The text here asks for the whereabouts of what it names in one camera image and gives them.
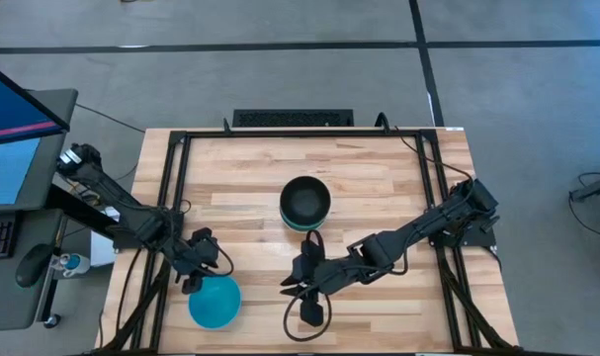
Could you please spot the black computer mouse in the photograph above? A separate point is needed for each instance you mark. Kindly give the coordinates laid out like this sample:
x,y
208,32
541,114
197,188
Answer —
x,y
32,264

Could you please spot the grey computer cart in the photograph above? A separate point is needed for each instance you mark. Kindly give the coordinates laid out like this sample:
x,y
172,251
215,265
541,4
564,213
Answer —
x,y
13,301

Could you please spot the blue and white bottle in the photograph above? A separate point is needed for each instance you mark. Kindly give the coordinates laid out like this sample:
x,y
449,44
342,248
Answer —
x,y
74,263

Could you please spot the black aluminium rig frame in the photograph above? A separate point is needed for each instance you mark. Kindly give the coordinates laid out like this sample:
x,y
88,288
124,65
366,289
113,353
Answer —
x,y
304,134

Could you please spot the black floor vent grille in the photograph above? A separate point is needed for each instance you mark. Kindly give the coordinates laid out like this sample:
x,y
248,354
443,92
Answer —
x,y
293,118

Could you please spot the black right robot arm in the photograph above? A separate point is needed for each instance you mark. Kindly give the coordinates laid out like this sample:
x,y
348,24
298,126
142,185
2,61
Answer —
x,y
428,222

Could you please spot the turquoise bowl with sticker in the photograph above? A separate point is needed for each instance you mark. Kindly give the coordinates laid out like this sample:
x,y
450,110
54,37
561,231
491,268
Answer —
x,y
215,304

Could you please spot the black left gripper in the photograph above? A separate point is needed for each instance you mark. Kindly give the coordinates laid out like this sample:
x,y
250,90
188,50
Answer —
x,y
193,259

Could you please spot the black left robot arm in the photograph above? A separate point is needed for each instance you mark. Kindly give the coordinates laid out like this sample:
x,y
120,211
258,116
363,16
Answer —
x,y
111,195

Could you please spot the dark teal bowl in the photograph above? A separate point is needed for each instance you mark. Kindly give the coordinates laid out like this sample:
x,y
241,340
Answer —
x,y
304,229

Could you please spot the monitor with blue screen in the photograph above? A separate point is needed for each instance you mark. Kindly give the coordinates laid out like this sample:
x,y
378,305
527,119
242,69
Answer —
x,y
13,114

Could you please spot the black bowl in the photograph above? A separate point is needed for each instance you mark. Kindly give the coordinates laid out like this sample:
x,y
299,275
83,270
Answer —
x,y
304,200

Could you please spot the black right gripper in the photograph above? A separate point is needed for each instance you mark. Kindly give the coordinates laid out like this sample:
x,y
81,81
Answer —
x,y
334,277

